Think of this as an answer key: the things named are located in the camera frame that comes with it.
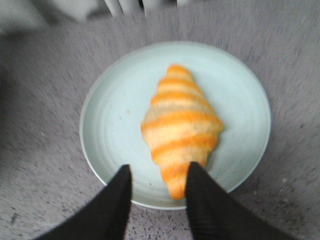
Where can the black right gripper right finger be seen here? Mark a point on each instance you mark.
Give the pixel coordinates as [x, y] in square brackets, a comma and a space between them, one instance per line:
[215, 215]

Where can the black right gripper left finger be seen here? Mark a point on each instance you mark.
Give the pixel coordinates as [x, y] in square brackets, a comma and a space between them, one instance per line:
[104, 218]

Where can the striped croissant bread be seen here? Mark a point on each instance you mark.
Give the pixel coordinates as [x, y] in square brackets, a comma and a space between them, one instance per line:
[179, 127]

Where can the teal plate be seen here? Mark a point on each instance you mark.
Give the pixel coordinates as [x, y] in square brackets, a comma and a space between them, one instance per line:
[116, 104]

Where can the grey curtain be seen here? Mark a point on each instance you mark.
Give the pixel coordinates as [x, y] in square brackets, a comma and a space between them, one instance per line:
[26, 15]

